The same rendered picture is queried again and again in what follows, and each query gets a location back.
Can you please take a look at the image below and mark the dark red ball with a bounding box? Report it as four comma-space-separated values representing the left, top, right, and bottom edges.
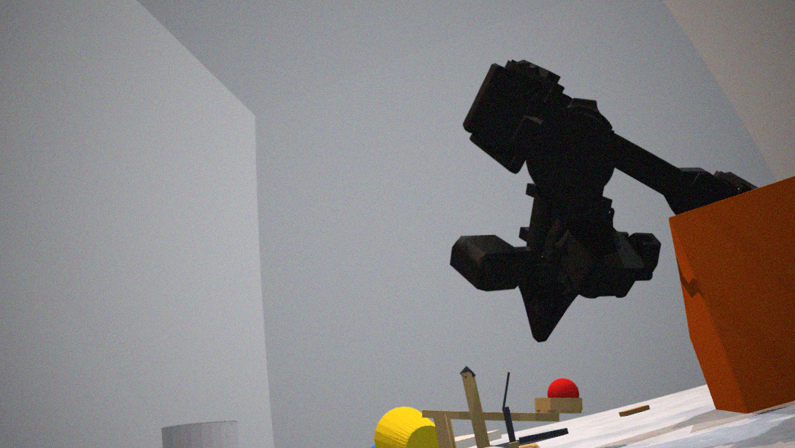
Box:
548, 378, 579, 398

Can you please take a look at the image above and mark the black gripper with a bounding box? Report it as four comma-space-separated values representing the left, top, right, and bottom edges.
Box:
450, 184, 613, 342

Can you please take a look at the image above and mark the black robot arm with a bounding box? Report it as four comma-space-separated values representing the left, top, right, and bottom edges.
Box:
463, 59, 759, 298

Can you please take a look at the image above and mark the white cup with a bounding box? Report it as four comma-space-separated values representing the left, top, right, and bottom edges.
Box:
161, 421, 238, 448

